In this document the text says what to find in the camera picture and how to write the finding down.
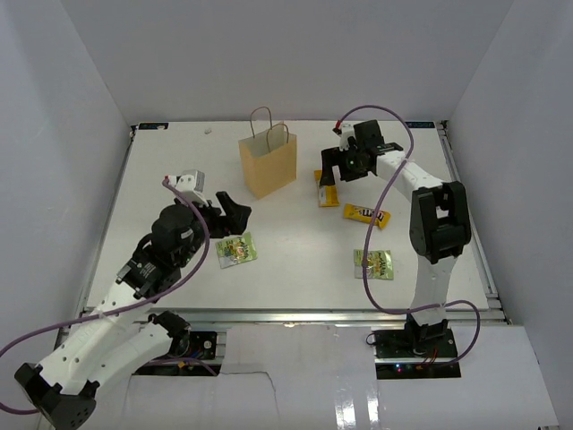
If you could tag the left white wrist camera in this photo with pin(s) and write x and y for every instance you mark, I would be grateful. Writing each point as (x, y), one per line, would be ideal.
(189, 186)

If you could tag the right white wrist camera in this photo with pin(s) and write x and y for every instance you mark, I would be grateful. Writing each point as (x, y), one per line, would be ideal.
(346, 136)

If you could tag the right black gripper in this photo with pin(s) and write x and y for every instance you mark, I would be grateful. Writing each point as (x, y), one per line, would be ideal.
(334, 157)

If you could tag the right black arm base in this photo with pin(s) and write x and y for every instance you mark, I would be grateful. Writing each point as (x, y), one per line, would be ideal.
(396, 358)

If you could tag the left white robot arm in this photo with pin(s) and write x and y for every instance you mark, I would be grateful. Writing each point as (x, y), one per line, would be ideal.
(64, 386)

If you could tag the right blue corner label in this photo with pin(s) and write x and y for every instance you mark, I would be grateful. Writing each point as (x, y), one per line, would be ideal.
(420, 124)

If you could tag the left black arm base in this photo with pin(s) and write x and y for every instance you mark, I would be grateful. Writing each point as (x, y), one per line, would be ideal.
(193, 345)

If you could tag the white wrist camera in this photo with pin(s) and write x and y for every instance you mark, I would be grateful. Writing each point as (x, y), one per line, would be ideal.
(189, 186)
(346, 136)

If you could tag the right green Himalaya sachet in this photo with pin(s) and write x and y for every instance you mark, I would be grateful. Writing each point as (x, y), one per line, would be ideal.
(379, 264)

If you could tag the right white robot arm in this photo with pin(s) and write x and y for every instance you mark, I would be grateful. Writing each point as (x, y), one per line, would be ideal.
(439, 226)

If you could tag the yellow M&M candy pack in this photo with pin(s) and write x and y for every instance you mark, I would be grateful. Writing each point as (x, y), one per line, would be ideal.
(366, 215)

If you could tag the yellow wrapped snack bar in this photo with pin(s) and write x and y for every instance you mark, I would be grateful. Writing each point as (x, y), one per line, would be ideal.
(327, 194)

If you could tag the left green Himalaya sachet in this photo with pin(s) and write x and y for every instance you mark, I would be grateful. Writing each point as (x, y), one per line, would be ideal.
(236, 250)

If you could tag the green himalaya sachet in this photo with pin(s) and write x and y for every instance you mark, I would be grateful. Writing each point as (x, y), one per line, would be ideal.
(236, 250)
(379, 264)

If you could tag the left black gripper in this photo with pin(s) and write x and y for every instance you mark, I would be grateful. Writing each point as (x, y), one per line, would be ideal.
(235, 214)

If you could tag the brown paper bag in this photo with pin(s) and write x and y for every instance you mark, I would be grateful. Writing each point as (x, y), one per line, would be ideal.
(268, 158)

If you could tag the left blue corner label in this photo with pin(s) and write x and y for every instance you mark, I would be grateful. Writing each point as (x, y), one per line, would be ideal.
(153, 126)

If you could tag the aluminium table front rail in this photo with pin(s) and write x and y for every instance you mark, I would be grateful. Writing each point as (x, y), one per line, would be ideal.
(297, 316)

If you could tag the blue corner label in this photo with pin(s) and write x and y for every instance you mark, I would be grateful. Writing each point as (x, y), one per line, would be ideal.
(153, 126)
(420, 124)

